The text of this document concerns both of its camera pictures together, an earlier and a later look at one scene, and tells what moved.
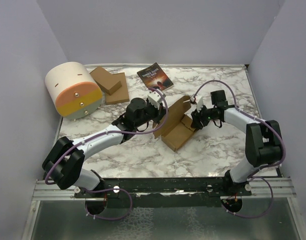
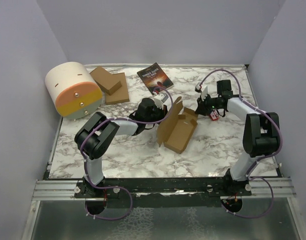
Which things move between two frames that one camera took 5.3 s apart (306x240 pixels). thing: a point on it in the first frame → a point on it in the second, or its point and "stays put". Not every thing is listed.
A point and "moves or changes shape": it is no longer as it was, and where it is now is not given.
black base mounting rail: (157, 192) stays put
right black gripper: (198, 121) → (201, 109)
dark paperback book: (153, 76) stays put
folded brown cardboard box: (108, 83) stays put
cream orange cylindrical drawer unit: (74, 92) stays put
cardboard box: (177, 128) moves or changes shape
